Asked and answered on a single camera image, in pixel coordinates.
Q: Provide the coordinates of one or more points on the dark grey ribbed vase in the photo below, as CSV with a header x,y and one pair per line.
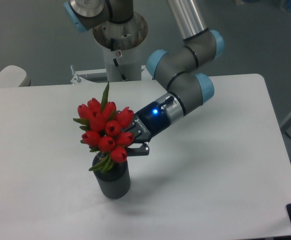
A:
x,y
116,182

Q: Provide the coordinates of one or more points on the white metal base frame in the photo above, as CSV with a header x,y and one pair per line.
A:
x,y
100,75

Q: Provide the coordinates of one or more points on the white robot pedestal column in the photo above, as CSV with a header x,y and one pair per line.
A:
x,y
121,46

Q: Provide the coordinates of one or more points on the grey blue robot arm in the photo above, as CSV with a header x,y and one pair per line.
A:
x,y
185,91

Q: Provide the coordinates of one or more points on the beige chair armrest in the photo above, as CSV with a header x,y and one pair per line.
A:
x,y
14,76

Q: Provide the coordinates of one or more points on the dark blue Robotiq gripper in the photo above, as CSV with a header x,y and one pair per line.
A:
x,y
147,123

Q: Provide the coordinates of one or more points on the red tulip bouquet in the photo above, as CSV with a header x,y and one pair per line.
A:
x,y
104,134

